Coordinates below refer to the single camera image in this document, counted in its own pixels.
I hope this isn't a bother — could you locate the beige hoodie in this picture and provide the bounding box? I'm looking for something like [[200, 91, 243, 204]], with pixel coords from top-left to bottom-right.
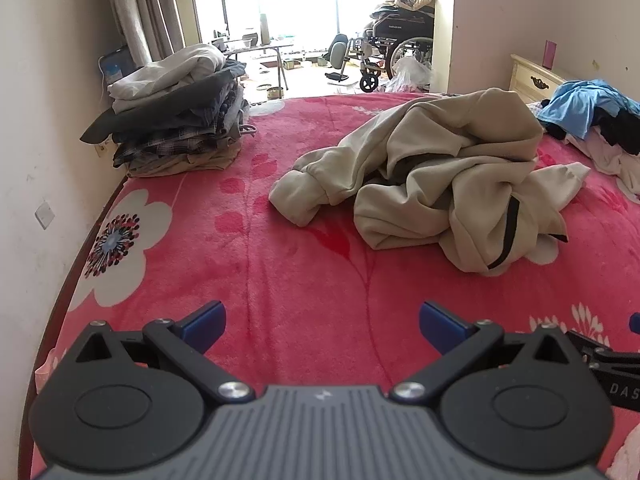
[[268, 87, 592, 277]]

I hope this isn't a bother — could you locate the white cloth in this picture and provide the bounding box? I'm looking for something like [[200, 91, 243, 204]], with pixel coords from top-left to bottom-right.
[[575, 125, 640, 196]]

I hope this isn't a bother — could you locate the cream nightstand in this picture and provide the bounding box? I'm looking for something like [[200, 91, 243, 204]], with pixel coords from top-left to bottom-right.
[[510, 53, 581, 106]]

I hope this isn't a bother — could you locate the metal clothes hanger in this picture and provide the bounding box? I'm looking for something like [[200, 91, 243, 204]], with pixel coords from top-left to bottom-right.
[[235, 105, 259, 139]]

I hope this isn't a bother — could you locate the yellowish cabinet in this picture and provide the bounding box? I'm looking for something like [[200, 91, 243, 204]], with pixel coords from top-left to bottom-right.
[[172, 0, 202, 46]]

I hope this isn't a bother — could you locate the grey chair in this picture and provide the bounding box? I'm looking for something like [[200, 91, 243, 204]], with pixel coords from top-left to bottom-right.
[[324, 33, 351, 83]]

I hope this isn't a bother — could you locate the blue box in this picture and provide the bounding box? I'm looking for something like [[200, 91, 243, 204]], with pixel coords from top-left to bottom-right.
[[98, 45, 136, 86]]

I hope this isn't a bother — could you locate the stack of folded clothes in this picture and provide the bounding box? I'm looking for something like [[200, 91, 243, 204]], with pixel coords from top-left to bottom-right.
[[80, 43, 258, 178]]

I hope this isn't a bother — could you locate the folding table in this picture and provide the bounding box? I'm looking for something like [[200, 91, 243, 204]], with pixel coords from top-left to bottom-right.
[[220, 40, 296, 101]]

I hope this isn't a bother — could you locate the pink floral blanket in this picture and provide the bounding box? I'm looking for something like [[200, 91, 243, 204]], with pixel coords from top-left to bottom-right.
[[22, 91, 640, 480]]

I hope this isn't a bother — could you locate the grey-brown curtain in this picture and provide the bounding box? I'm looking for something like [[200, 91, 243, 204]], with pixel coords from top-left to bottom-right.
[[102, 0, 188, 63]]

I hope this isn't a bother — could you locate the black cloth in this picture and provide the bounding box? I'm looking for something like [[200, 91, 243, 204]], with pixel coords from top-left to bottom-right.
[[592, 105, 640, 157]]

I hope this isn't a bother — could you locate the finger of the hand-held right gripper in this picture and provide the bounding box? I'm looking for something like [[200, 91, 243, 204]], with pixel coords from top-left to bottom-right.
[[566, 311, 640, 375]]

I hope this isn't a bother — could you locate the light blue cloth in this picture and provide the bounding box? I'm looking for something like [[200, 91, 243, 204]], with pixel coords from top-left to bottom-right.
[[537, 79, 640, 141]]

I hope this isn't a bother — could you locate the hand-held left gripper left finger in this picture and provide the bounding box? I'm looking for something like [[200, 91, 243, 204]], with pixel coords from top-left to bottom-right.
[[64, 301, 257, 407]]

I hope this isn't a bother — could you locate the black wheelchair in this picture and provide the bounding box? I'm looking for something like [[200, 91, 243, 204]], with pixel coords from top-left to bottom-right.
[[350, 10, 435, 93]]

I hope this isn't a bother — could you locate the white plastic bag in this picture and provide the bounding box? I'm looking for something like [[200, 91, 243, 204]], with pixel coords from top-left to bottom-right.
[[385, 56, 433, 93]]

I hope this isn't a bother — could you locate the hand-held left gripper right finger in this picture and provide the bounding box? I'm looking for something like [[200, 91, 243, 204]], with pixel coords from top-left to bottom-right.
[[389, 302, 587, 407]]

